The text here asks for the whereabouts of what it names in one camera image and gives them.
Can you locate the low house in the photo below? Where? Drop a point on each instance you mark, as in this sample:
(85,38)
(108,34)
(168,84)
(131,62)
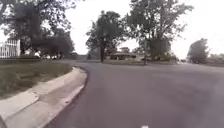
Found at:
(123,56)

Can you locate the pale concrete kerb strip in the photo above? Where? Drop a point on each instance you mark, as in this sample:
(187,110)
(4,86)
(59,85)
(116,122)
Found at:
(43,96)

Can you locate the tall tree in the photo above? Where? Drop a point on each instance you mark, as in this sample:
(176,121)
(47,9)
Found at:
(156,20)

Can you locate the dark bushy tree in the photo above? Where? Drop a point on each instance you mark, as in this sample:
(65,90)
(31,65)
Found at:
(198,51)

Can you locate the grey asphalt road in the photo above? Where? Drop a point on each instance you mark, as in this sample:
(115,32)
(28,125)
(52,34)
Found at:
(150,96)

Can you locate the group of trees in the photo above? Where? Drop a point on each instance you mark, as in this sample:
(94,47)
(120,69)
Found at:
(36,23)

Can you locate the grass verge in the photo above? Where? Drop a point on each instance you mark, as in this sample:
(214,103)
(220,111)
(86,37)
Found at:
(26,75)

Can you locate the pole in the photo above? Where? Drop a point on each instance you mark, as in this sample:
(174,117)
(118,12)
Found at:
(145,53)

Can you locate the white fence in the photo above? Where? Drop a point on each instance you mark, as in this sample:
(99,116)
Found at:
(9,49)

